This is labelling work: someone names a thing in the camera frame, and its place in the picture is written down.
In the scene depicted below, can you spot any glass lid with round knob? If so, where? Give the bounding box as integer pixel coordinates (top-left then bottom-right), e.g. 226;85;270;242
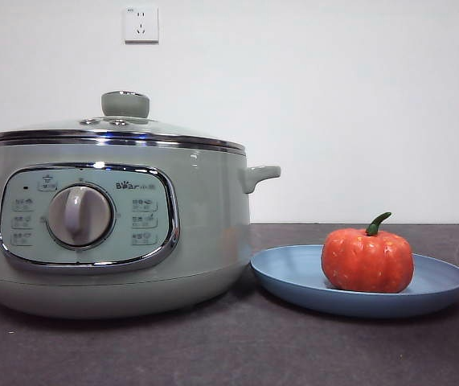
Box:
0;90;247;154

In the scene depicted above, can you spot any orange pumpkin with green stem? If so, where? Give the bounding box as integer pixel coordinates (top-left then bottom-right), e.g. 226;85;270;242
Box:
320;211;416;294

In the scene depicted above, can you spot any pale green electric steamer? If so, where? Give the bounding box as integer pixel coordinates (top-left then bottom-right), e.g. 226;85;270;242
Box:
0;140;281;321

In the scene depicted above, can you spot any blue round plate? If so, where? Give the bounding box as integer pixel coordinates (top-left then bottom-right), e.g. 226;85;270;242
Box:
249;244;459;319

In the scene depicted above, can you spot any white wall socket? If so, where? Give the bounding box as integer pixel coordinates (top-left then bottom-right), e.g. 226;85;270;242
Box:
123;6;160;44

